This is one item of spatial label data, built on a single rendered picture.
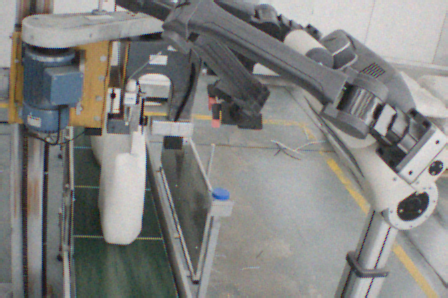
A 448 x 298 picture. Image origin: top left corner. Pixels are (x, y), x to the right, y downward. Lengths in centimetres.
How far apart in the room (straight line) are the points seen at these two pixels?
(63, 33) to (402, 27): 569
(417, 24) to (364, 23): 70
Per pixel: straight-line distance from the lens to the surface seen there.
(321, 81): 110
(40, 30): 170
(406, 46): 717
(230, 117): 164
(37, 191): 222
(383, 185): 138
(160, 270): 247
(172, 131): 207
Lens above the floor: 188
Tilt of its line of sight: 25 degrees down
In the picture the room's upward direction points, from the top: 11 degrees clockwise
